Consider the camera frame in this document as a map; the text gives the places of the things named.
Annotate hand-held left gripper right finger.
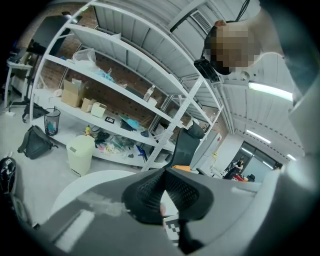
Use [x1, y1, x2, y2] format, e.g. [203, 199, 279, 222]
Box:
[164, 167, 271, 256]

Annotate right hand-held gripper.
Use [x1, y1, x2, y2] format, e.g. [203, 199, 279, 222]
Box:
[163, 214, 182, 248]

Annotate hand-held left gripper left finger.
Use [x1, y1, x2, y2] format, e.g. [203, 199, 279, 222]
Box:
[40, 167, 179, 256]

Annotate white round table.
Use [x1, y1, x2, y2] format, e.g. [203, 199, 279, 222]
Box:
[50, 169, 137, 222]

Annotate dark glass partition door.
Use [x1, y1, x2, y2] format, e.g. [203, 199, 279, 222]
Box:
[238, 140, 284, 177]

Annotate grey refrigerator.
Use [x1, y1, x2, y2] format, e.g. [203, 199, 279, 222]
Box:
[192, 130, 223, 173]

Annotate cream lidded trash bin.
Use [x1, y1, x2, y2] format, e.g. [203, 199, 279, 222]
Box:
[65, 134, 96, 178]

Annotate pile of small packets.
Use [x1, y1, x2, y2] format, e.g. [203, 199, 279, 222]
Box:
[94, 131, 151, 161]

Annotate black mesh office chair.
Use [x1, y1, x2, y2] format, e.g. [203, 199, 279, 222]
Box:
[171, 120, 206, 173]

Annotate black backpack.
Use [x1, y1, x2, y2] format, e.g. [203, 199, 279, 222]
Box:
[16, 125, 59, 160]

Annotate teal cloth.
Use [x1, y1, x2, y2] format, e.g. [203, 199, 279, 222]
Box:
[119, 118, 148, 133]

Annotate black helmet with printed tags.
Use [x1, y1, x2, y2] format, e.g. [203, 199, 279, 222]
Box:
[0, 156, 18, 201]

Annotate wide white metal shelf rack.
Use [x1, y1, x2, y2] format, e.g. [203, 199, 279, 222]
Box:
[29, 0, 208, 174]

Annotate black mesh wastebasket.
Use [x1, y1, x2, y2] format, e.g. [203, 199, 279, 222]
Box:
[43, 107, 62, 137]

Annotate white open box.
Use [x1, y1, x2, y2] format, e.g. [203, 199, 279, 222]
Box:
[90, 101, 108, 119]

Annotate narrow white metal shelf rack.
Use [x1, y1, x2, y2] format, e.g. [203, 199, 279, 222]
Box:
[147, 74, 225, 173]

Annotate small cardboard box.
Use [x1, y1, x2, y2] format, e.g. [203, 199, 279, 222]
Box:
[80, 97, 98, 114]

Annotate large cardboard box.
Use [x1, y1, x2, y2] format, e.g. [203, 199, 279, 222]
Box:
[60, 79, 88, 109]

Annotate black flat case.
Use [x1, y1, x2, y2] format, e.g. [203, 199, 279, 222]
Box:
[124, 85, 145, 100]

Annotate clear plastic water bottle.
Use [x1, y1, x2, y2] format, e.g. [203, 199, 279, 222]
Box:
[143, 84, 157, 103]

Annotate blue plastic pile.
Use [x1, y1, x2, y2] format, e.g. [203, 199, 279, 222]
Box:
[94, 67, 116, 84]

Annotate clear plastic bag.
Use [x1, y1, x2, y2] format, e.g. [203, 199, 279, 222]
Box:
[71, 47, 98, 71]

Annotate person's head and neck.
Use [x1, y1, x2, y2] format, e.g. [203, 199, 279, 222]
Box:
[203, 7, 285, 76]

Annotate white desk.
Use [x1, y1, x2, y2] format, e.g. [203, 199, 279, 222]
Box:
[4, 59, 35, 114]

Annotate white ceiling air vent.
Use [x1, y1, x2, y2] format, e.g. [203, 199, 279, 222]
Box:
[189, 9, 214, 35]

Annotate black screen on stand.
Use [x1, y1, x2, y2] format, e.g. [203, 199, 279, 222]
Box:
[21, 13, 84, 124]

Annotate red table with white frame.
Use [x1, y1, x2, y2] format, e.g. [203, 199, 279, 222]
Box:
[223, 171, 251, 182]

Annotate black head-worn camera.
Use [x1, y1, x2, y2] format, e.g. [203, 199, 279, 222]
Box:
[193, 56, 221, 84]

